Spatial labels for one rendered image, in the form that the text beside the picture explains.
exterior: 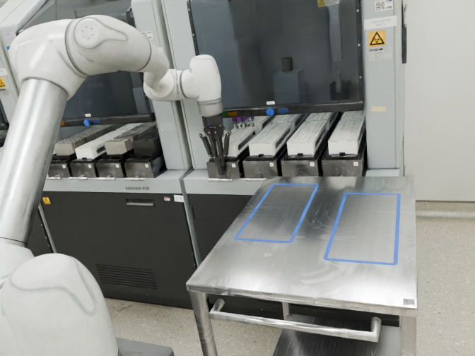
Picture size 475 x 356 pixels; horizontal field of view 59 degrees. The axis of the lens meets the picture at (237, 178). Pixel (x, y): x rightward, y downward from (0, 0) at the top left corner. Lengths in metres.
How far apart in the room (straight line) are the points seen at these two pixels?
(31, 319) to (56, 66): 0.57
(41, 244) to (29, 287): 1.72
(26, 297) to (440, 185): 2.46
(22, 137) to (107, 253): 1.28
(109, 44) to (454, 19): 2.00
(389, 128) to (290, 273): 0.82
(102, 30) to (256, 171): 0.85
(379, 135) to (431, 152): 1.22
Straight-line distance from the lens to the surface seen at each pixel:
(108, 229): 2.13
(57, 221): 2.33
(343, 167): 1.53
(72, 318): 0.79
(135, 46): 1.06
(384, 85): 1.53
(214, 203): 1.75
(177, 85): 1.55
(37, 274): 0.80
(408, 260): 0.93
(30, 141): 1.02
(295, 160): 1.56
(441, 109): 2.70
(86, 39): 1.01
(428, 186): 2.85
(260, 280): 0.88
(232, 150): 1.66
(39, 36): 1.13
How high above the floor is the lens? 1.32
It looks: 21 degrees down
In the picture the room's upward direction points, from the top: 9 degrees counter-clockwise
